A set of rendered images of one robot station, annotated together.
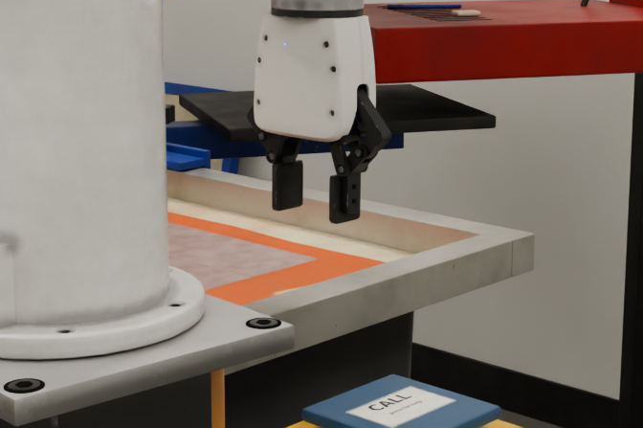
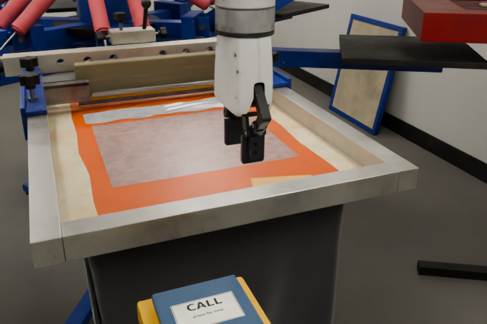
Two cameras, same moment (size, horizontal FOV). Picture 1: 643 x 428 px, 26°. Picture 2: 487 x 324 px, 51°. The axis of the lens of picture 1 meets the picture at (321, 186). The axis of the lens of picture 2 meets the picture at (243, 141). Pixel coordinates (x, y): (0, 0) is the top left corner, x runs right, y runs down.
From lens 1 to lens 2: 61 cm
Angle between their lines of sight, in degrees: 27
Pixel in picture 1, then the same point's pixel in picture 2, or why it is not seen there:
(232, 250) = not seen: hidden behind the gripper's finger
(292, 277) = (272, 167)
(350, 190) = (252, 146)
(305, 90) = (227, 81)
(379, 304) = (286, 205)
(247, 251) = (268, 143)
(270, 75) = (217, 67)
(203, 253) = not seen: hidden behind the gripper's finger
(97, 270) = not seen: outside the picture
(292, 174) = (237, 125)
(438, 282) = (335, 194)
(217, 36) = (398, 1)
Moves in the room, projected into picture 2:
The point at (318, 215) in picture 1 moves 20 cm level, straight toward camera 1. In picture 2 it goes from (318, 127) to (282, 165)
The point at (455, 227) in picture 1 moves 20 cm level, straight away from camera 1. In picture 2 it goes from (375, 154) to (406, 119)
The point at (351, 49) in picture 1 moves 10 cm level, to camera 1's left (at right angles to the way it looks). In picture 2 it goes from (250, 60) to (178, 51)
